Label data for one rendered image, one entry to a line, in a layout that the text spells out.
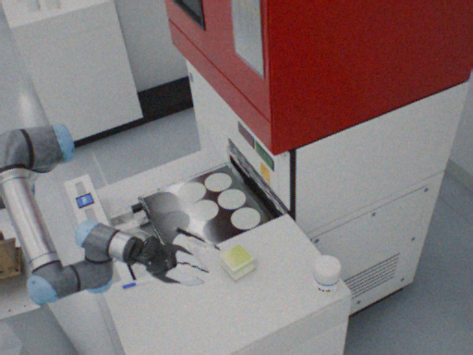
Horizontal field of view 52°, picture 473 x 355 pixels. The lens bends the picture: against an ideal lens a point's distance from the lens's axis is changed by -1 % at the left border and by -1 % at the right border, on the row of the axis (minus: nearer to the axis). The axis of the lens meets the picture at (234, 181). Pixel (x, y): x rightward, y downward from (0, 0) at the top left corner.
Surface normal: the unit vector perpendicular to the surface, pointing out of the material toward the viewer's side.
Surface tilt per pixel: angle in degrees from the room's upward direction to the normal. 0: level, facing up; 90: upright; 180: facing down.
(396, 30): 90
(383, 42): 90
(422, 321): 0
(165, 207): 0
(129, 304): 0
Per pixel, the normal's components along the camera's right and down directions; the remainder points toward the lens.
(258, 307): -0.08, -0.72
